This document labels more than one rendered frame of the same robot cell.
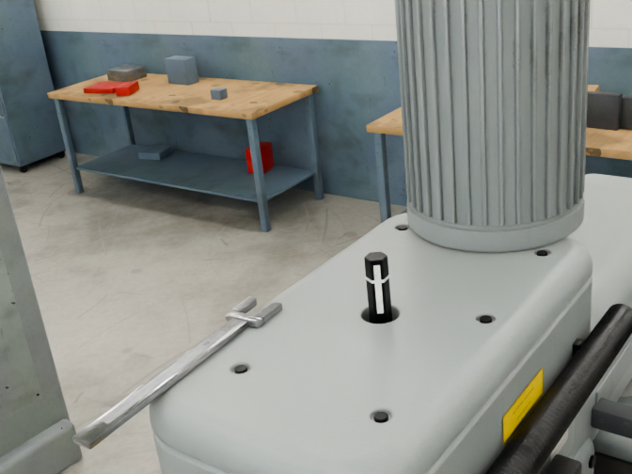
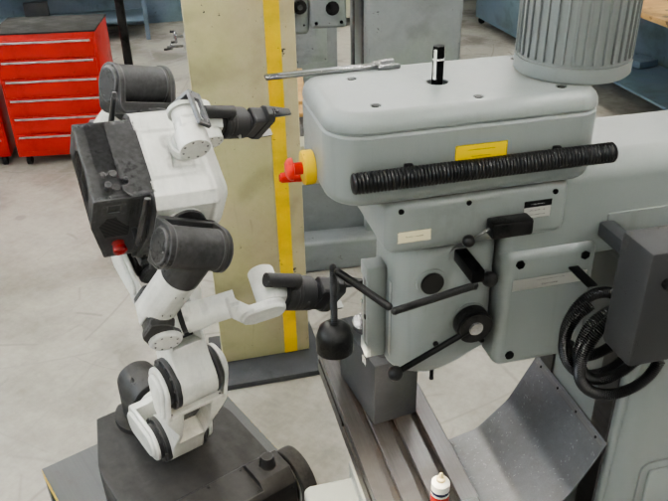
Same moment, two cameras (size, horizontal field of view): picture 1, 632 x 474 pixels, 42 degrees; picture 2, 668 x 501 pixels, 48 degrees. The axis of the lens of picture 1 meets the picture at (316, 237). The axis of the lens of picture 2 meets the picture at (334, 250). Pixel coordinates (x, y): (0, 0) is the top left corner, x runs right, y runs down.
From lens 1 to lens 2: 79 cm
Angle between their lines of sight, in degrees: 34
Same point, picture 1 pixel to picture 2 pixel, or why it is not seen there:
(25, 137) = not seen: hidden behind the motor
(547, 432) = (478, 165)
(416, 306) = (457, 83)
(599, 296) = (641, 153)
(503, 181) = (548, 33)
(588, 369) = (541, 155)
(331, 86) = not seen: outside the picture
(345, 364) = (391, 89)
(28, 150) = not seen: hidden behind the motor
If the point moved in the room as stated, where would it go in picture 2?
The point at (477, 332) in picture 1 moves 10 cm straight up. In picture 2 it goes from (463, 98) to (468, 35)
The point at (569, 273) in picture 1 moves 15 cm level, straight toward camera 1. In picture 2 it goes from (560, 98) to (492, 117)
